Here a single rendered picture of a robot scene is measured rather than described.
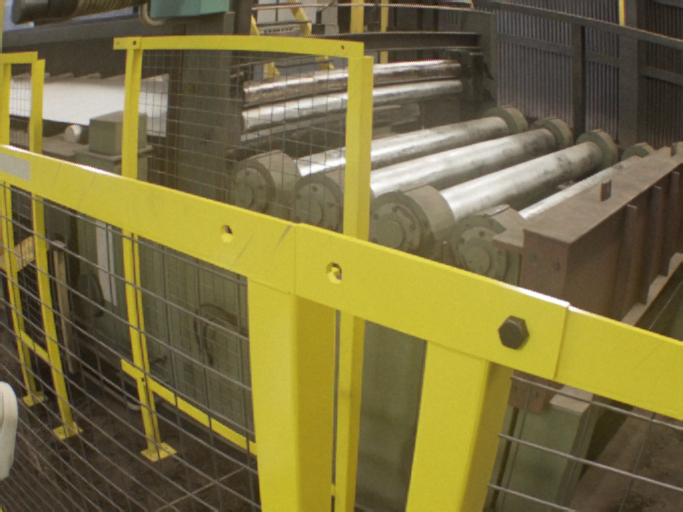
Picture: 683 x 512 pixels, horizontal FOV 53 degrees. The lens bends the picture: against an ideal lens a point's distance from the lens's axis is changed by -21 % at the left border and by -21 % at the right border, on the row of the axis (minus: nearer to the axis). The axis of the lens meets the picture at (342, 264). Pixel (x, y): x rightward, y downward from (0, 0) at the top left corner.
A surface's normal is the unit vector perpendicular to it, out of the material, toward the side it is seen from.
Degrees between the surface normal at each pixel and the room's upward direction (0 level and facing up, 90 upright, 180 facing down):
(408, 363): 90
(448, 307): 90
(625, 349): 90
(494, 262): 90
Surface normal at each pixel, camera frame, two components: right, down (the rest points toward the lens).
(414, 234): -0.39, 0.29
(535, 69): -0.62, 0.26
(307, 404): 0.78, 0.25
